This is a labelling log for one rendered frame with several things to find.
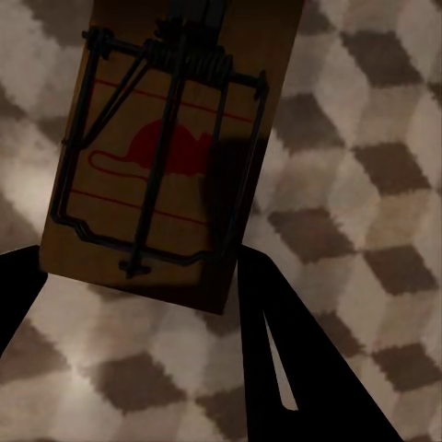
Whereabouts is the mousetrap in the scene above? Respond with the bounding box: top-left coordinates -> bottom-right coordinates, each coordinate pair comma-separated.
38,0 -> 304,316

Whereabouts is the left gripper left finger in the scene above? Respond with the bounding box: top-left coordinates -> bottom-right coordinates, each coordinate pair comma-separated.
0,245 -> 48,355

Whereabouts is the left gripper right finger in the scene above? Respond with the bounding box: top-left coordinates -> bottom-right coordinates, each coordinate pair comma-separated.
237,245 -> 403,442

